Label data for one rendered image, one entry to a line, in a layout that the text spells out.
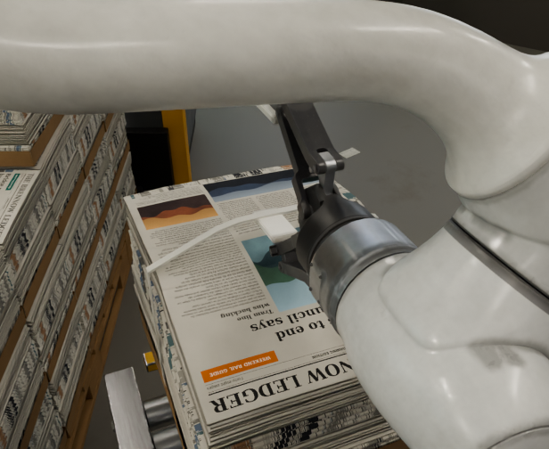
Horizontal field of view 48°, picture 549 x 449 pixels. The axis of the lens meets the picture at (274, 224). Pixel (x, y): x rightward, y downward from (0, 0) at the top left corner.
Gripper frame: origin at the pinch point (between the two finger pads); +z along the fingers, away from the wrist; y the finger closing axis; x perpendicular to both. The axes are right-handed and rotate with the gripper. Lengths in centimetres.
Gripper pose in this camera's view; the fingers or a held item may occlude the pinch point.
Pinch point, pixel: (266, 158)
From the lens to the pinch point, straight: 67.4
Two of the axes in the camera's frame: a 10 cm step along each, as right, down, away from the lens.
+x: 9.3, -2.0, 3.0
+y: 0.0, 8.4, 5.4
